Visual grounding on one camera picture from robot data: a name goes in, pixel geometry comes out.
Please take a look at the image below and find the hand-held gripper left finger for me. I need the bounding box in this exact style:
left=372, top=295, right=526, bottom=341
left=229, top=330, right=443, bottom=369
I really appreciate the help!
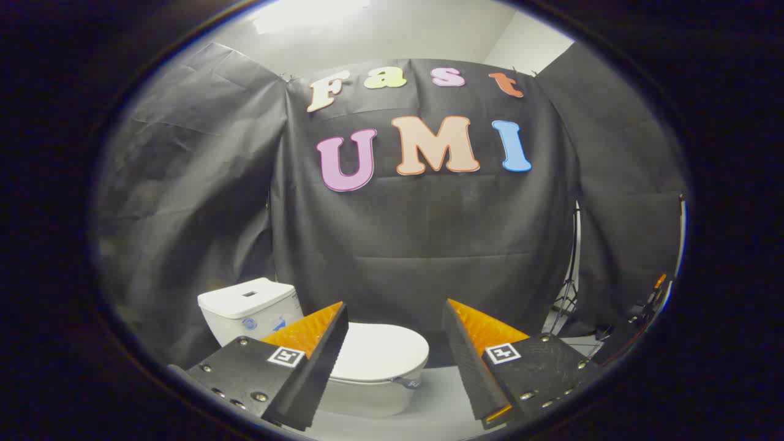
left=186, top=301, right=350, bottom=432

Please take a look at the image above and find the black light stand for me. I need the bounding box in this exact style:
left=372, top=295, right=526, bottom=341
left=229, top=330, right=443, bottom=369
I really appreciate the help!
left=547, top=201, right=582, bottom=336

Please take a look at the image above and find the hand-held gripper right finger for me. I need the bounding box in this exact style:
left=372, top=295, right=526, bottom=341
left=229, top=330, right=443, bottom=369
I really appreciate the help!
left=441, top=298, right=600, bottom=429

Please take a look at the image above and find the black backdrop cloth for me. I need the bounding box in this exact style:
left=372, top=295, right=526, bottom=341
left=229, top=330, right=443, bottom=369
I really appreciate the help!
left=92, top=42, right=688, bottom=369

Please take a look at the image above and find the black orange-tipped tool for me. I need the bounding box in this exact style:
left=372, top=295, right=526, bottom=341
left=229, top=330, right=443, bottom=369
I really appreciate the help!
left=630, top=273, right=668, bottom=326

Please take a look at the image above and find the white toilet lid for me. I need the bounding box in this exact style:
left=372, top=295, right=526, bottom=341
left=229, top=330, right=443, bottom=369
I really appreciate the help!
left=330, top=322, right=430, bottom=389

